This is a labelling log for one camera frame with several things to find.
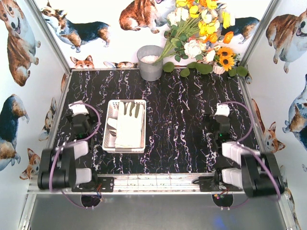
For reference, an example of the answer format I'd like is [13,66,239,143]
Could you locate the aluminium front rail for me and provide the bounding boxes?
[27,173,288,195]

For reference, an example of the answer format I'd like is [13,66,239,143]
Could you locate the artificial flower bouquet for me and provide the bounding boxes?
[160,0,248,77]

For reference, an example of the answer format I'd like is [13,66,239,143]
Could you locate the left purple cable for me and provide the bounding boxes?
[47,103,101,209]

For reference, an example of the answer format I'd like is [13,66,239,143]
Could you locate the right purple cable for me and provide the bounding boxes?
[219,100,283,209]

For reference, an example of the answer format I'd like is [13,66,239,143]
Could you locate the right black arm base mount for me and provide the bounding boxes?
[192,169,243,192]

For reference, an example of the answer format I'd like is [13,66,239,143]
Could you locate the small white sunflower pot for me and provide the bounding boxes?
[213,64,225,75]

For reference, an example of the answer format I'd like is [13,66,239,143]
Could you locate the white perforated storage basket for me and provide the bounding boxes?
[102,99,146,154]

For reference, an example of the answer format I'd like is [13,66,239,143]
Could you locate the purple cable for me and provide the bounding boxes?
[219,100,283,209]
[47,103,101,209]

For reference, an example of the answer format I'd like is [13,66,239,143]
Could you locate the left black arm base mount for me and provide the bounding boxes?
[71,171,115,193]

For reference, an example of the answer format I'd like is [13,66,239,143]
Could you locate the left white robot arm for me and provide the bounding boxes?
[37,101,101,191]

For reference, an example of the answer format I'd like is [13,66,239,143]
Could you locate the white grey glove underneath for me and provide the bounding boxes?
[115,102,144,149]

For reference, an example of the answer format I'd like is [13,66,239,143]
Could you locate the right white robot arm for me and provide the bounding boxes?
[205,101,285,200]

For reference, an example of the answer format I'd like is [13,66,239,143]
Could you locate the grey metal bucket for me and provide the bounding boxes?
[137,45,163,81]

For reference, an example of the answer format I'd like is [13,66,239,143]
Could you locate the white glove green trim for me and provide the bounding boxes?
[107,118,118,137]

